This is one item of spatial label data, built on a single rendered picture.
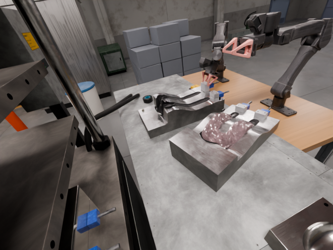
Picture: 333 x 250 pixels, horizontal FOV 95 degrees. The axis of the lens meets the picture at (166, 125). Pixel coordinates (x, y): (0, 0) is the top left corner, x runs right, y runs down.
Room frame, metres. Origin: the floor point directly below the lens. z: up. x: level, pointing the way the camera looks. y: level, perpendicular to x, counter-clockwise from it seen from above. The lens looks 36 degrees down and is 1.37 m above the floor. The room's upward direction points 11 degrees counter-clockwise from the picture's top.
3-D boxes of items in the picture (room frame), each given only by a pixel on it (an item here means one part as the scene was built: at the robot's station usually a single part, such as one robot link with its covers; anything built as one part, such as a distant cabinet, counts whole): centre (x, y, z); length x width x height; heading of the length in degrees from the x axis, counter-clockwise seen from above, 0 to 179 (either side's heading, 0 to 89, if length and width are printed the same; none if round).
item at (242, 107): (0.73, -0.47, 0.86); 0.13 x 0.05 x 0.05; 122
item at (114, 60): (5.64, 1.96, 0.35); 1.85 x 1.61 x 0.70; 102
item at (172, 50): (3.18, -0.19, 0.60); 1.20 x 0.80 x 1.19; 106
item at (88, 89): (2.53, 1.29, 0.30); 0.49 x 0.49 x 0.59
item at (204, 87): (0.98, -0.35, 0.92); 0.13 x 0.05 x 0.05; 107
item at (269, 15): (0.70, -0.51, 1.24); 0.12 x 0.09 x 0.12; 102
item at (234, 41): (0.69, -0.34, 1.20); 0.09 x 0.07 x 0.07; 102
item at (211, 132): (0.55, -0.28, 0.90); 0.26 x 0.18 x 0.08; 122
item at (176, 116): (0.86, -0.10, 0.87); 0.50 x 0.26 x 0.14; 105
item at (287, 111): (0.74, -0.69, 0.84); 0.20 x 0.07 x 0.08; 12
